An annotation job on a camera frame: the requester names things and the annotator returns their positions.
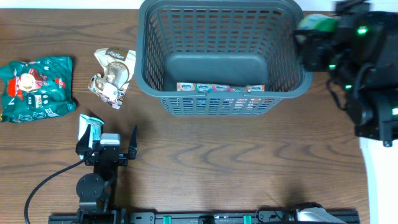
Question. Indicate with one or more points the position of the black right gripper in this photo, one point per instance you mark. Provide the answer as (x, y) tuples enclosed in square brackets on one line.
[(315, 58)]

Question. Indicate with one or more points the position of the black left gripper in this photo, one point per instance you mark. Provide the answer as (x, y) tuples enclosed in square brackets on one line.
[(132, 153)]

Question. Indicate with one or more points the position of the green lid jar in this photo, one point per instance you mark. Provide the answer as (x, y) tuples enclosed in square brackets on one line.
[(316, 24)]

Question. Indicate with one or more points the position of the blue Kleenex tissue multipack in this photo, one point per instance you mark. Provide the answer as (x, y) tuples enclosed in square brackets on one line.
[(203, 87)]

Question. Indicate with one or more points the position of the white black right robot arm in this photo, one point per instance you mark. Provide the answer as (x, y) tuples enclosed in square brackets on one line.
[(357, 47)]

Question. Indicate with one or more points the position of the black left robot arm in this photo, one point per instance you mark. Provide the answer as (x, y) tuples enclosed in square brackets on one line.
[(97, 190)]

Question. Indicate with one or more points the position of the light teal small packet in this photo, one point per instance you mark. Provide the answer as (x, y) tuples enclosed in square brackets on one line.
[(89, 133)]

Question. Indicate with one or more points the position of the beige crumpled snack pouch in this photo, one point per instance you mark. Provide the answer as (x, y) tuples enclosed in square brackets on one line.
[(118, 69)]

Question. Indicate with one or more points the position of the green Nescafe coffee bag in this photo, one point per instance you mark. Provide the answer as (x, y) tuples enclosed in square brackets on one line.
[(35, 90)]

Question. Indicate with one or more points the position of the grey plastic laundry basket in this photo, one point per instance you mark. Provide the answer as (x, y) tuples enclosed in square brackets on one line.
[(235, 43)]

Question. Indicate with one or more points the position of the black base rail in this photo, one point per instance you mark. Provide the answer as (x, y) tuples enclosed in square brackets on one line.
[(260, 216)]

